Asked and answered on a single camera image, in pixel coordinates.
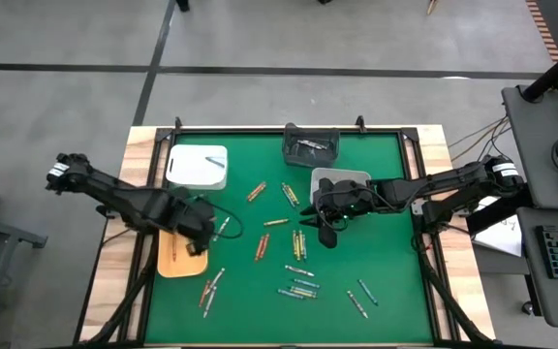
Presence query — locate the dark grey plastic bin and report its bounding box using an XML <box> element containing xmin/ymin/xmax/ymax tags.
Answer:
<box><xmin>281</xmin><ymin>122</ymin><xmax>341</xmax><ymax>169</ymax></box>

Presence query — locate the white plastic bin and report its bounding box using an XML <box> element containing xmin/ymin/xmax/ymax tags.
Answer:
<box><xmin>165</xmin><ymin>143</ymin><xmax>229</xmax><ymax>191</ymax></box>

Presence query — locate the orange plastic bin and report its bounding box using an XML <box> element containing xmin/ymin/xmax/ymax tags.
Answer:
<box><xmin>156</xmin><ymin>227</ymin><xmax>209</xmax><ymax>279</ymax></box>

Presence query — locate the black left camera cable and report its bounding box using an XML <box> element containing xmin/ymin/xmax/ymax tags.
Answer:
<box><xmin>208</xmin><ymin>201</ymin><xmax>245</xmax><ymax>240</ymax></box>

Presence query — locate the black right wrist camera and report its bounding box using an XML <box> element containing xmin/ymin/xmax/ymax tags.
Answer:
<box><xmin>318</xmin><ymin>222</ymin><xmax>340</xmax><ymax>250</ymax></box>

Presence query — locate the white paper sheet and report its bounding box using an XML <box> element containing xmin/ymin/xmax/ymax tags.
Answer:
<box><xmin>471</xmin><ymin>196</ymin><xmax>523</xmax><ymax>258</ymax></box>

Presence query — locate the black pole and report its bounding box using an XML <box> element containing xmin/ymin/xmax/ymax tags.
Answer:
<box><xmin>522</xmin><ymin>36</ymin><xmax>558</xmax><ymax>104</ymax></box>

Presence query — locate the grey metal cart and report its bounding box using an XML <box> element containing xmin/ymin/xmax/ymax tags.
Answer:
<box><xmin>0</xmin><ymin>208</ymin><xmax>49</xmax><ymax>349</ymax></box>

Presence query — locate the blue green crayon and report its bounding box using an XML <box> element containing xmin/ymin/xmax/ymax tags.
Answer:
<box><xmin>356</xmin><ymin>278</ymin><xmax>380</xmax><ymax>307</ymax></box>

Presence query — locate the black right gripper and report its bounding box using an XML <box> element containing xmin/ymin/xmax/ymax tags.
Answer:
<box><xmin>298</xmin><ymin>177</ymin><xmax>380</xmax><ymax>230</ymax></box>

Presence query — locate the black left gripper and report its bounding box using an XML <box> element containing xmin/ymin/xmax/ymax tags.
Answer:
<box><xmin>174</xmin><ymin>198</ymin><xmax>216</xmax><ymax>258</ymax></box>

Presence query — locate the light grey plastic bin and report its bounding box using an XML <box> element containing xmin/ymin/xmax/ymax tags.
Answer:
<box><xmin>309</xmin><ymin>167</ymin><xmax>373</xmax><ymax>207</ymax></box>

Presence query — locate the grey desk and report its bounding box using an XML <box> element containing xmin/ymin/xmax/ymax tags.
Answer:
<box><xmin>501</xmin><ymin>84</ymin><xmax>558</xmax><ymax>210</ymax></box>
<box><xmin>515</xmin><ymin>206</ymin><xmax>558</xmax><ymax>331</ymax></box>

